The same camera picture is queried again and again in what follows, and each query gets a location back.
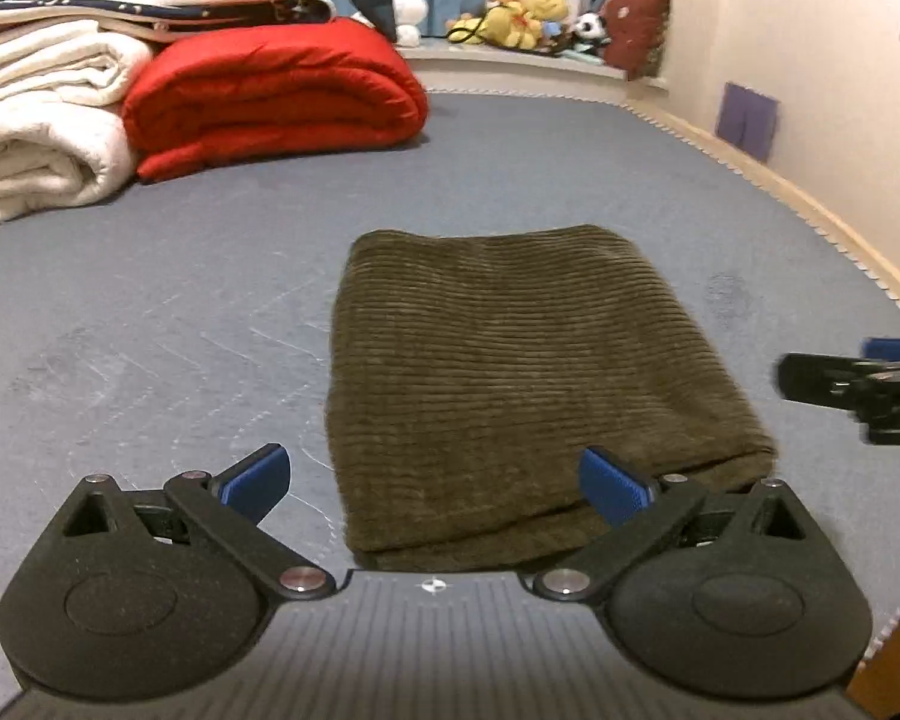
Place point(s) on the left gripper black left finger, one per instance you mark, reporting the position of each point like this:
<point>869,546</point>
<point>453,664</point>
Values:
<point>198,538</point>

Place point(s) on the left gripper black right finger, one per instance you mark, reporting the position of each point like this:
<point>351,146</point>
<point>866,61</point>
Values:
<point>672,540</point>

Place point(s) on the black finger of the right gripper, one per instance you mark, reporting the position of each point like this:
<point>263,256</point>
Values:
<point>849,384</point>
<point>881,349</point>

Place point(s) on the brown corduroy pants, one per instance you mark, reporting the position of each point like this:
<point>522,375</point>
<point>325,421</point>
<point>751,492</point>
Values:
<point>469,374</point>

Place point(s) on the grey bed mattress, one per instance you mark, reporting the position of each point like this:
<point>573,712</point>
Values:
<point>185,323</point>

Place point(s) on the dark red cushion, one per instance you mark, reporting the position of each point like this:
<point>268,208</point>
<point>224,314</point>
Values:
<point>637,30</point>

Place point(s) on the panda plush toy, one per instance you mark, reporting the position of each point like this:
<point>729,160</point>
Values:
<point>589,33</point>

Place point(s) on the white folded blanket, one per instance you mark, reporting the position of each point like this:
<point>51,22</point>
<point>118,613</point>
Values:
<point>62,141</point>

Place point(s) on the red folded quilt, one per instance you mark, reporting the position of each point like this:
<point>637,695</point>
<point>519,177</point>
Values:
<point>245,94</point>

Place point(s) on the yellow plush toy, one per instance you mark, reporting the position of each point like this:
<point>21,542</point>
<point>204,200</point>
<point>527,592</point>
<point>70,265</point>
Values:
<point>523,25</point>

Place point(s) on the navy striped folded cloth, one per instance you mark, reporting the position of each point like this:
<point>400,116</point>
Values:
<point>166,22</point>

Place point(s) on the white plush toy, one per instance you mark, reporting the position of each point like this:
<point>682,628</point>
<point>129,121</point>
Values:
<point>409,16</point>

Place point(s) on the purple paper on wall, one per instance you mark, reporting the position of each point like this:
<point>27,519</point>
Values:
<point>748,120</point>

